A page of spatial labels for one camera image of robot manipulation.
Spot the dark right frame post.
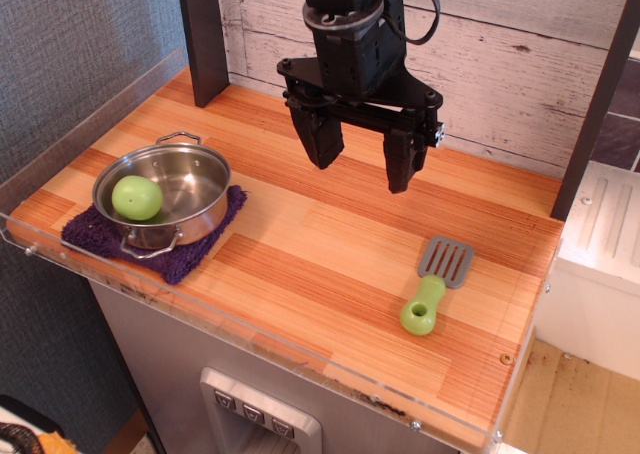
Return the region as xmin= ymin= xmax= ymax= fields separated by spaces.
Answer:
xmin=550 ymin=0 xmax=639 ymax=221

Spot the dark frame post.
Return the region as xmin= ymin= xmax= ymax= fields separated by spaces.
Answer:
xmin=550 ymin=0 xmax=639 ymax=221
xmin=180 ymin=0 xmax=229 ymax=107

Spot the clear acrylic edge guard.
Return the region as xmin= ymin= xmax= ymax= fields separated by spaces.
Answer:
xmin=1 ymin=72 xmax=558 ymax=453

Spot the silver dispenser button panel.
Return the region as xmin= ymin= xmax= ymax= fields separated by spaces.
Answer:
xmin=200 ymin=367 xmax=323 ymax=453

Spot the purple knitted cloth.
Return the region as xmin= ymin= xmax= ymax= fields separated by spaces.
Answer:
xmin=61 ymin=185 xmax=248 ymax=285

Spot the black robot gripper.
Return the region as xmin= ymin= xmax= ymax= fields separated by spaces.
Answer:
xmin=277 ymin=12 xmax=444 ymax=194

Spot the grey toy fridge cabinet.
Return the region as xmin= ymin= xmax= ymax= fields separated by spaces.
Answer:
xmin=90 ymin=281 xmax=454 ymax=453

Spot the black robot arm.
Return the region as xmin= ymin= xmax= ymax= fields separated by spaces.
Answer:
xmin=277 ymin=0 xmax=444 ymax=194

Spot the green toy pear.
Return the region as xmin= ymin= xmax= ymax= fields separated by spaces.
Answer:
xmin=111 ymin=175 xmax=164 ymax=221

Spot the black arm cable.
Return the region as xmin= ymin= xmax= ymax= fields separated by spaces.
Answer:
xmin=387 ymin=0 xmax=442 ymax=46

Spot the stainless steel pot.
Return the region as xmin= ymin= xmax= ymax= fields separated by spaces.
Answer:
xmin=92 ymin=132 xmax=231 ymax=259

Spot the orange and black object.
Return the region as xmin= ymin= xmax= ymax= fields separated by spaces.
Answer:
xmin=1 ymin=422 xmax=78 ymax=454

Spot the white toy sink unit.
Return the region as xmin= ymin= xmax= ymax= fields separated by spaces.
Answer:
xmin=534 ymin=162 xmax=639 ymax=379

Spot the grey spatula green handle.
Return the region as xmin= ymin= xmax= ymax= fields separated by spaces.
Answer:
xmin=399 ymin=235 xmax=475 ymax=336

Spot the dark left frame post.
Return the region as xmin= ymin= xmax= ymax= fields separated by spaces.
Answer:
xmin=180 ymin=0 xmax=229 ymax=107

